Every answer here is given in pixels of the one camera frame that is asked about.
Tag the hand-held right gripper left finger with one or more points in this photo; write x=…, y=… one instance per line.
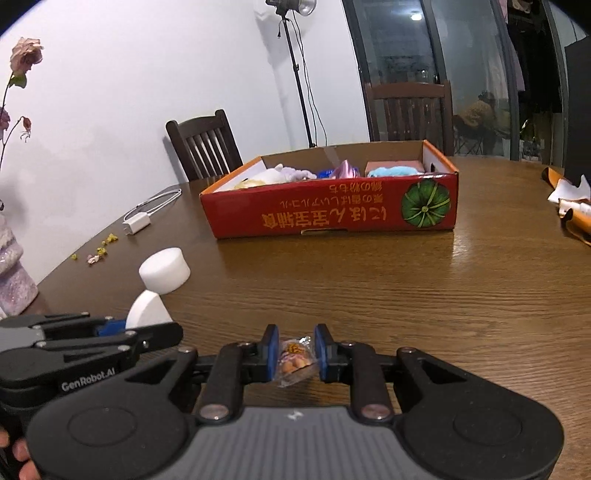
x=272, y=355

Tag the potted plant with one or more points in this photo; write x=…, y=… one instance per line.
x=531, y=145

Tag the light blue plush toy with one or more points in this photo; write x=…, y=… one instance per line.
x=397, y=171

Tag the person's left hand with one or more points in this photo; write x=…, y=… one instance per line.
x=22, y=450

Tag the large pink rose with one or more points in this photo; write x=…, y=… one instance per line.
x=27, y=55

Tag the black flat panel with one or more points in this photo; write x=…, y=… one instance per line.
x=579, y=115

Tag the crumpled orange wrapping paper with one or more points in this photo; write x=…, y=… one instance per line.
x=575, y=217

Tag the dark framed glass sliding door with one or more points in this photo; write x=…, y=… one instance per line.
x=397, y=46

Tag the small blue soft item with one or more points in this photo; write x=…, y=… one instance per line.
x=325, y=173

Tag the white charger block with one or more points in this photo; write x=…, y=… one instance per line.
x=136, y=225

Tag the shiny pink purple pouch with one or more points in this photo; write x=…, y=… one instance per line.
x=346, y=170

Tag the brown fluffy toy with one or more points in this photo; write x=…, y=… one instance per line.
x=478, y=110

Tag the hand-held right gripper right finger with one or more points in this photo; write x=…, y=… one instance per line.
x=323, y=355

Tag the glittery pink white vase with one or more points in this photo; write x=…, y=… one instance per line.
x=14, y=277

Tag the scattered dried flower bits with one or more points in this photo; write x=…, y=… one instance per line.
x=100, y=251

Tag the clear snack packet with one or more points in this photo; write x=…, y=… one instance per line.
x=293, y=360

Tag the red cardboard box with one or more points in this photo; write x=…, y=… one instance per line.
x=323, y=217

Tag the white foam cylinder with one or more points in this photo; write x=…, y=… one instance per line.
x=164, y=270

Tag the studio light on stand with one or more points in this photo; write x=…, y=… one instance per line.
x=295, y=69

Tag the lavender plush toy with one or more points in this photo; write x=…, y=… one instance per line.
x=304, y=174

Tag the hanging pink garment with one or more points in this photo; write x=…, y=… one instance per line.
x=512, y=55

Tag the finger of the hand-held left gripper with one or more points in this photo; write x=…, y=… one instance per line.
x=111, y=327
x=115, y=341

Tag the white foam wedge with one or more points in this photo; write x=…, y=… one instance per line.
x=145, y=311

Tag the yellow and white plush toy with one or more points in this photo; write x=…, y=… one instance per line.
x=254, y=181

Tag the dark wooden slatted chair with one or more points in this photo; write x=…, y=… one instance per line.
x=406, y=115
x=207, y=147

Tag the small pink rose bud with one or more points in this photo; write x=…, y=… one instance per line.
x=26, y=125

